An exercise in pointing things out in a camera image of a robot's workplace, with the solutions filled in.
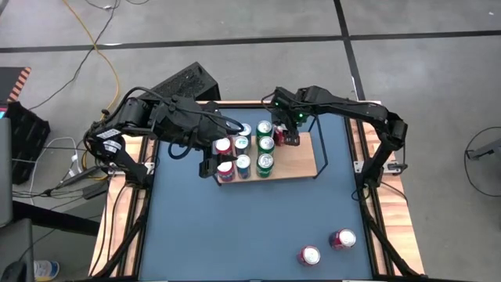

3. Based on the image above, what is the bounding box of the black case orange striped edge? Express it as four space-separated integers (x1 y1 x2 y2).
0 66 32 103

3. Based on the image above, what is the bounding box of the black power strip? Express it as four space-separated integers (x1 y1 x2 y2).
58 166 101 189

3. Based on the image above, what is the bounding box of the white blue yellow bottle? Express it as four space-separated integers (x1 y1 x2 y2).
33 259 60 282

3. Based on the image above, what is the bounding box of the yellow extension cable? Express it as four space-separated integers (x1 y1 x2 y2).
62 0 121 182

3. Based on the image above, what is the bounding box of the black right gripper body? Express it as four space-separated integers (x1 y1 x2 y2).
272 105 308 134

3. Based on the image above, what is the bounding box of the wooden shelf black wire frame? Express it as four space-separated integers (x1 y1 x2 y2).
213 115 329 187

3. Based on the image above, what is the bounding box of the gray metal stand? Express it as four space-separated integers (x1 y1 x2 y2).
467 139 501 160

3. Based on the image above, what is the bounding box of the black plastic crate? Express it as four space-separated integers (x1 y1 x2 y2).
5 100 52 186

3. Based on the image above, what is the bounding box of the red soda can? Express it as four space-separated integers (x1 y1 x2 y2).
329 228 358 251
217 161 236 183
297 245 322 267
214 137 234 157
273 124 286 147

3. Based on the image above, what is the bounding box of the gray cabinet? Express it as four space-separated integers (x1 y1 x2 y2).
0 116 13 229

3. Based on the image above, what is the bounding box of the black floor cable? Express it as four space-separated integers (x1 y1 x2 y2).
27 0 121 111

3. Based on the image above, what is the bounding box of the black cable loop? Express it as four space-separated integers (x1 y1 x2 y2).
464 129 501 188

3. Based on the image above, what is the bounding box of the black power adapter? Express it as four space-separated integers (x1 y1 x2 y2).
82 180 110 201

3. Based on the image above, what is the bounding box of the blue table mat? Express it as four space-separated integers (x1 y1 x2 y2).
137 107 373 281

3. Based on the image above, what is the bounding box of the black desk leg beam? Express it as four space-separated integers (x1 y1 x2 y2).
11 201 101 237

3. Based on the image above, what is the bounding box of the white cable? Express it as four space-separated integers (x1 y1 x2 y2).
29 136 81 185

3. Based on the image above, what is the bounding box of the green soda can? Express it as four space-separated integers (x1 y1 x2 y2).
258 136 276 156
256 153 275 179
255 120 274 138

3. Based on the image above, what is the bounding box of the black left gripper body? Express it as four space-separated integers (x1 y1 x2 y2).
195 113 236 157

